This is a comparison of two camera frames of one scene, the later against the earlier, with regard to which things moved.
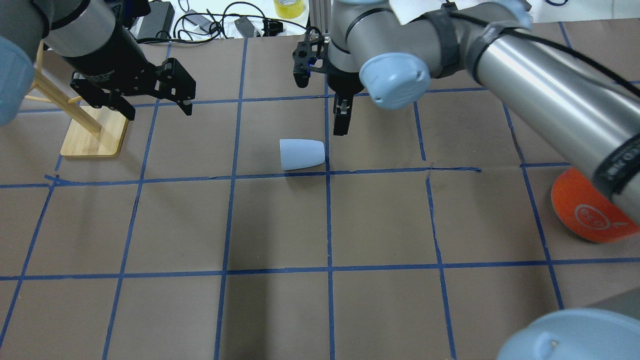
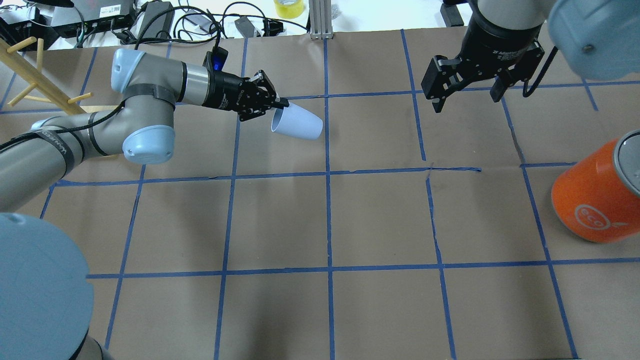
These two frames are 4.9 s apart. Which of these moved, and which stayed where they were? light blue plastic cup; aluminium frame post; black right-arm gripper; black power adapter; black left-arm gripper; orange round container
Moved: black right-arm gripper; black left-arm gripper; light blue plastic cup
Stayed: black power adapter; aluminium frame post; orange round container
